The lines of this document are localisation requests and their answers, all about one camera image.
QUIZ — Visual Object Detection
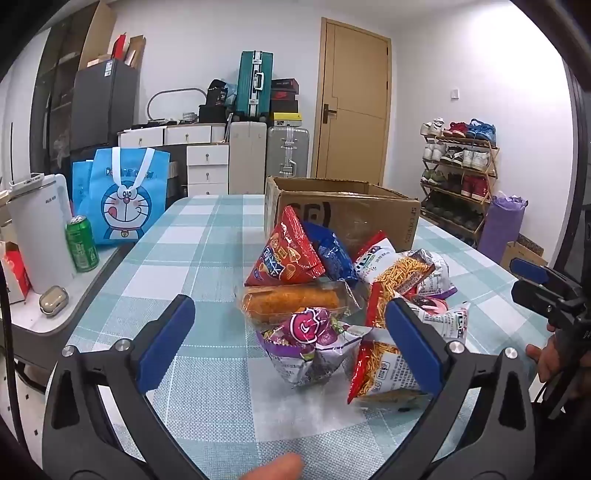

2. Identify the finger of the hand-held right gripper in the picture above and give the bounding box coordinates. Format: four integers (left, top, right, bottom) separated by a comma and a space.
513, 257, 568, 287
511, 279, 561, 317

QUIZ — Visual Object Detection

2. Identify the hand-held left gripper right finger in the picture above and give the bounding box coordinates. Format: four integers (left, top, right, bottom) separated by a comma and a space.
369, 298, 536, 480

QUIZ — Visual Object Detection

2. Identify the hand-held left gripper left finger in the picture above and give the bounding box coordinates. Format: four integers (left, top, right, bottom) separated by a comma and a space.
41, 294, 208, 480

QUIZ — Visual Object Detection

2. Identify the pink snack bag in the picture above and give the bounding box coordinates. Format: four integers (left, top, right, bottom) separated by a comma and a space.
409, 295, 451, 319

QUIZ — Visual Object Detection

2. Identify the red noodle snack bag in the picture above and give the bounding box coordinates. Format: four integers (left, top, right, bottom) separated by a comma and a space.
353, 231, 437, 296
365, 281, 472, 352
346, 339, 435, 409

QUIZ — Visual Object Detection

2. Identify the blue snack packet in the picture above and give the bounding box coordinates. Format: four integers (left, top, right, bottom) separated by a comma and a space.
302, 222, 360, 283

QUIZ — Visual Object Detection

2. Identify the bread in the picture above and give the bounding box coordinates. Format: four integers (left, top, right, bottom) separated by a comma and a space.
236, 281, 370, 324

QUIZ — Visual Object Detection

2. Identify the red triangular snack bag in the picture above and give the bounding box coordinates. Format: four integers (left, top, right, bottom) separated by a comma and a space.
244, 205, 328, 288

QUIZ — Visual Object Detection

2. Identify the brown cardboard box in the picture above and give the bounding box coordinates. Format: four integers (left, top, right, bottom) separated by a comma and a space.
264, 175, 422, 254

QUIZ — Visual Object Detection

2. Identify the person's right forearm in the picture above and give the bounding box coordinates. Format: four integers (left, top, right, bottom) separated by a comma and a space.
531, 397, 591, 480

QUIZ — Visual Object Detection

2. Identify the person's right hand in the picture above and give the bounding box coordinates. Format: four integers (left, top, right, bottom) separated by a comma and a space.
526, 323, 591, 401

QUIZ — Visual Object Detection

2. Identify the person's left hand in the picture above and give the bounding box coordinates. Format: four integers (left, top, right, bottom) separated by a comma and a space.
238, 452, 304, 480

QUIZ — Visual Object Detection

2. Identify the small cardboard floor box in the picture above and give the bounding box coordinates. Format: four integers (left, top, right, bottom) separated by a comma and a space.
499, 235, 550, 278

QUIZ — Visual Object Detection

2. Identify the wooden shoe rack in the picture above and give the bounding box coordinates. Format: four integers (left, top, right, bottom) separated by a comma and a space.
420, 134, 500, 247

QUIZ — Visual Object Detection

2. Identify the white side table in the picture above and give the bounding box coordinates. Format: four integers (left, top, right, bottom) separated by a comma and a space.
0, 240, 134, 370

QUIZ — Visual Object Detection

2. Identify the beige earbuds case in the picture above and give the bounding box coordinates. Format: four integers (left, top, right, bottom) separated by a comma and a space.
38, 285, 71, 318

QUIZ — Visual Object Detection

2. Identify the green drink can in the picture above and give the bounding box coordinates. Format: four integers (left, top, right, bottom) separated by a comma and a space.
65, 215, 100, 273

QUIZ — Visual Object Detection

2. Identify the shoe rack with shoes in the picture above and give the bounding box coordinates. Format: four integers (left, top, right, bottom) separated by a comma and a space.
420, 117, 497, 236

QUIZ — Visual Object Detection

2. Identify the blue cartoon tote bag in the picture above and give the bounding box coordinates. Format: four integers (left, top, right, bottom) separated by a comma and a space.
88, 147, 169, 245

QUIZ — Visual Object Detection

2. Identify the red white carton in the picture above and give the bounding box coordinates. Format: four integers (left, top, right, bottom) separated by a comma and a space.
0, 240, 32, 305

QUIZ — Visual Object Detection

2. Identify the white electric kettle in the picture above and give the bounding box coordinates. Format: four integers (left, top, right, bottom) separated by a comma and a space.
7, 173, 77, 296

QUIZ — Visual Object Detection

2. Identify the white drawer cabinet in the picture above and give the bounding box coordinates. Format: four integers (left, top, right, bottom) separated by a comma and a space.
117, 122, 230, 197

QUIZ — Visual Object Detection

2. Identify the beige suitcase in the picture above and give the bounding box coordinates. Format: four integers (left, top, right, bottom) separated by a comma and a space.
228, 121, 267, 195

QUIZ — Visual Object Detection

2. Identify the silver suitcase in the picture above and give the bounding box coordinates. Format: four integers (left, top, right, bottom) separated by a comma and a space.
266, 126, 310, 178

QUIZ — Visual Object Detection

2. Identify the black bag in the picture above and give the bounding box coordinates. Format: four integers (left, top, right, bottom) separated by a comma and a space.
198, 104, 232, 124

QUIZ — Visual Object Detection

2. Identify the wooden door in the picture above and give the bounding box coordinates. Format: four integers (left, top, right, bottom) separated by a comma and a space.
310, 17, 392, 188

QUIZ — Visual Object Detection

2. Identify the grey oval hoop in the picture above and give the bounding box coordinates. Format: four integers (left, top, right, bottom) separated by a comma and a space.
147, 87, 208, 121

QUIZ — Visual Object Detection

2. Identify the grey refrigerator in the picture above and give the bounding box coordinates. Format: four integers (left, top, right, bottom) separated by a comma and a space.
69, 59, 139, 160

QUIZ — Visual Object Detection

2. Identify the black cap box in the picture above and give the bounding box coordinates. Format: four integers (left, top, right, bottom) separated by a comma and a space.
205, 79, 229, 107

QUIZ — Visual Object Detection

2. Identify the teal suitcase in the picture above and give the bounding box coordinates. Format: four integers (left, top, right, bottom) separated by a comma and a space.
236, 51, 274, 121

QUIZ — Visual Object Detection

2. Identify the dark shelf cabinet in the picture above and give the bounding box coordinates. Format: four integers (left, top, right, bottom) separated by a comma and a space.
30, 9, 100, 171

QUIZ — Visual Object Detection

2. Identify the open brown carton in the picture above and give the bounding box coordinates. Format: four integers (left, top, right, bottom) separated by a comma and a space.
124, 34, 146, 70

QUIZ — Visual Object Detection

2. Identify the flat cardboard sheet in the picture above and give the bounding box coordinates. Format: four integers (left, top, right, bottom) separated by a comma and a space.
78, 0, 116, 70

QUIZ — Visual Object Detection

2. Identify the thick black cable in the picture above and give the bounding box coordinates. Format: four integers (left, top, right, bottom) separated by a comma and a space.
0, 258, 28, 444

